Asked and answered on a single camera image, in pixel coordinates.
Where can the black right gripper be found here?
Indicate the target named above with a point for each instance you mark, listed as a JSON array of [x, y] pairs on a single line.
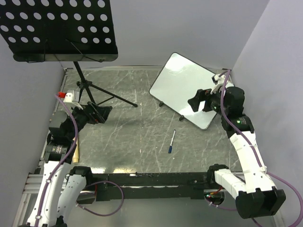
[[202, 95]]

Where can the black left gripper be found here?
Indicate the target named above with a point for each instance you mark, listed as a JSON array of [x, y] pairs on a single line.
[[94, 114]]

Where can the white whiteboard black frame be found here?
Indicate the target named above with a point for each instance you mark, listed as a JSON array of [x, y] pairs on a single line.
[[178, 81]]

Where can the white whiteboard marker pen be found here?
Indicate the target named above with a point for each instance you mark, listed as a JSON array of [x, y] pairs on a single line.
[[171, 142]]

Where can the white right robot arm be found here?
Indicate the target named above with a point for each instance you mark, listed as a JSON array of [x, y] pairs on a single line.
[[256, 195]]

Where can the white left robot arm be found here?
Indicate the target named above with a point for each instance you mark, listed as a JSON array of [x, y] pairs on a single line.
[[61, 183]]

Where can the black perforated music stand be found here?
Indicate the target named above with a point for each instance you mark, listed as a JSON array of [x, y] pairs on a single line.
[[59, 30]]

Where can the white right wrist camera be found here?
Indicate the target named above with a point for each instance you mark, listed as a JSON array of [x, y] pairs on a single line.
[[218, 80]]

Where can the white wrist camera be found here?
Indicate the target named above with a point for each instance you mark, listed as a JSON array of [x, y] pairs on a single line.
[[71, 98], [218, 80]]

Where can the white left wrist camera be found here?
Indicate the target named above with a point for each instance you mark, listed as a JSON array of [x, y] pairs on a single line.
[[71, 98]]

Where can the beige wooden handle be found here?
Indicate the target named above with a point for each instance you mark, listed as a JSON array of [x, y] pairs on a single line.
[[75, 158]]

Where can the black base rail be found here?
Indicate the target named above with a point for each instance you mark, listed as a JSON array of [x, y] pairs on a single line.
[[153, 186]]

